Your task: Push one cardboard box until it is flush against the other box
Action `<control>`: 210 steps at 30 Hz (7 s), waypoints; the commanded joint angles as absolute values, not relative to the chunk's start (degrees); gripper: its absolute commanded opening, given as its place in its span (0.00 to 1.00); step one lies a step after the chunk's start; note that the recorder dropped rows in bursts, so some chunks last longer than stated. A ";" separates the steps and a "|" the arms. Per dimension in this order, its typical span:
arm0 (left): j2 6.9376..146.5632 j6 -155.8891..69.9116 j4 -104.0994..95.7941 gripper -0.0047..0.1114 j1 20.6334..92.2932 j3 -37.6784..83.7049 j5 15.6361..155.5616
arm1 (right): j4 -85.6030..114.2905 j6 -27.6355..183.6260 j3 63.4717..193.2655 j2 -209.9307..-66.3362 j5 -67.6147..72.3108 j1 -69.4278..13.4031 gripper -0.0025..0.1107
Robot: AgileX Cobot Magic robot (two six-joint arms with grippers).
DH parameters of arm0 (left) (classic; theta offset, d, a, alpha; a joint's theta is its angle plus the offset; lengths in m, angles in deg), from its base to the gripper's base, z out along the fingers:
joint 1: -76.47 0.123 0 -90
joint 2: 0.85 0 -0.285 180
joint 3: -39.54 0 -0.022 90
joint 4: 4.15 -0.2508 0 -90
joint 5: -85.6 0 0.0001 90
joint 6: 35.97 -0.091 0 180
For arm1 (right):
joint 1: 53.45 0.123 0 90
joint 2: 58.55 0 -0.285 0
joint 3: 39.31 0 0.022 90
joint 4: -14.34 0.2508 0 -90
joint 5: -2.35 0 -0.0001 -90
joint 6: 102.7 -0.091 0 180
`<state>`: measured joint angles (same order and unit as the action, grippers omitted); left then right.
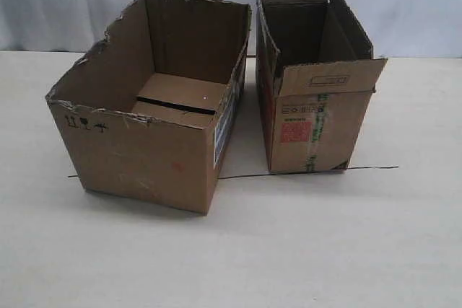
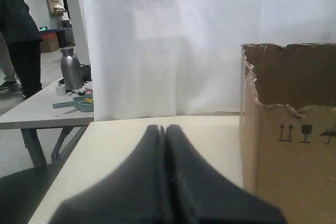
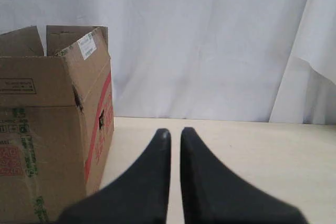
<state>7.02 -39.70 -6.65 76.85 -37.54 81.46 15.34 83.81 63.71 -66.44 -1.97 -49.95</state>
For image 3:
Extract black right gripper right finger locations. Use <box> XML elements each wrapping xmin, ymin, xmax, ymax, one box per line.
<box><xmin>180</xmin><ymin>127</ymin><xmax>305</xmax><ymax>223</ymax></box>

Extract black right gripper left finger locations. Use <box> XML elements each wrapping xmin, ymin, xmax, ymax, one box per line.
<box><xmin>57</xmin><ymin>129</ymin><xmax>171</xmax><ymax>223</ymax></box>

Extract brown cardboard box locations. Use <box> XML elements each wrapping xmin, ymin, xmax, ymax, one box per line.
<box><xmin>1</xmin><ymin>25</ymin><xmax>114</xmax><ymax>223</ymax></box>

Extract white backdrop cloth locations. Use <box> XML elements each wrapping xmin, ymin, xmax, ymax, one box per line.
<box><xmin>1</xmin><ymin>0</ymin><xmax>335</xmax><ymax>124</ymax></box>

